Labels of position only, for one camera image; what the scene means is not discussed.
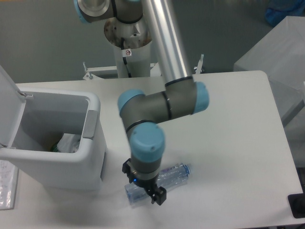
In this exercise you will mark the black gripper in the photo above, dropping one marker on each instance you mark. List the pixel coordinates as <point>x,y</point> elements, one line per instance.
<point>146,181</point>

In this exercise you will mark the clear plastic water bottle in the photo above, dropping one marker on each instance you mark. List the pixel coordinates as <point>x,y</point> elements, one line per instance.
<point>168,178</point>

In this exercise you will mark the white trash bag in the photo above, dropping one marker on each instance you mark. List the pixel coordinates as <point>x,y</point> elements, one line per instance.
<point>69,143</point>

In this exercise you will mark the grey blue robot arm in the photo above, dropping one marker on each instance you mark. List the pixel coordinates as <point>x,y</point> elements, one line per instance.
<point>141,113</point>

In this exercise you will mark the trash inside can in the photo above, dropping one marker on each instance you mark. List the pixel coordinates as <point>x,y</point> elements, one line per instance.
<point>54,148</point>

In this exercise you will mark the white trash can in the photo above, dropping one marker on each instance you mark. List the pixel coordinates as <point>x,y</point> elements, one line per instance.
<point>48,114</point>

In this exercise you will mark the white trash can lid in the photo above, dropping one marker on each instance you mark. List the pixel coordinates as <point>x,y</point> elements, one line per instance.
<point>12,105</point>

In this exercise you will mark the black device at edge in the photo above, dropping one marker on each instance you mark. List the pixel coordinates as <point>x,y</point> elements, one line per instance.
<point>297,205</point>

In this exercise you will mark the grey white side cabinet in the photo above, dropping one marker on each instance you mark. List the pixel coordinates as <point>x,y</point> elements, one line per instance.
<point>281,55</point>

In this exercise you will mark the blue plastic bag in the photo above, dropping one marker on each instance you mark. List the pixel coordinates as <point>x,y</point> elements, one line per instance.
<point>277,10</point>

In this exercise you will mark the white pedestal base frame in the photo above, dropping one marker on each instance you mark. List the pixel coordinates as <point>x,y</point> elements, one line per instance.
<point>110,72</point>

